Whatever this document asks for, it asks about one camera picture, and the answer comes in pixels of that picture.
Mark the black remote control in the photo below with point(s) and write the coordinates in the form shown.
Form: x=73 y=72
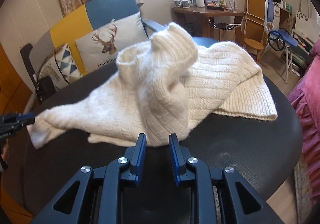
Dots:
x=215 y=8

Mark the black handbag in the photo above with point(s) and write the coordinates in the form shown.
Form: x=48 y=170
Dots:
x=44 y=89

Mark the blue yellow grey sofa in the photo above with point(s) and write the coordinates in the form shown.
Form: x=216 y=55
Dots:
x=80 y=22

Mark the wooden folding chair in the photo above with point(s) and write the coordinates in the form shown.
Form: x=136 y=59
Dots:
x=253 y=24

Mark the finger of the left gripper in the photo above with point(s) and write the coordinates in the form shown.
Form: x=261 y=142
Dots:
x=28 y=118

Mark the cream knitted sweater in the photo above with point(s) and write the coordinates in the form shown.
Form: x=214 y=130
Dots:
x=165 y=85

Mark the triangle pattern cushion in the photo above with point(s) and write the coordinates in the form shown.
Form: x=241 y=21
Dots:
x=60 y=67

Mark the wooden side table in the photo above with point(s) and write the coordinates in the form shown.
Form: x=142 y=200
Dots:
x=203 y=16

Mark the deer print cushion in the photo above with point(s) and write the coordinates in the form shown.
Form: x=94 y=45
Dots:
x=101 y=46

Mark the white mug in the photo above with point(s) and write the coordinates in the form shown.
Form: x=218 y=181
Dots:
x=200 y=3

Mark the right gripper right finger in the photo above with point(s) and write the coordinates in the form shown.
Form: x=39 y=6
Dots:
x=218 y=195

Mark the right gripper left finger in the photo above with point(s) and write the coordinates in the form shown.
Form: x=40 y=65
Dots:
x=93 y=195

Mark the blue toy ride-on car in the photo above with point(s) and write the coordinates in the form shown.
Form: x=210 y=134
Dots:
x=279 y=39

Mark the pink bed quilt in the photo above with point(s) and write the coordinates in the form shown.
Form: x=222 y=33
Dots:
x=305 y=100

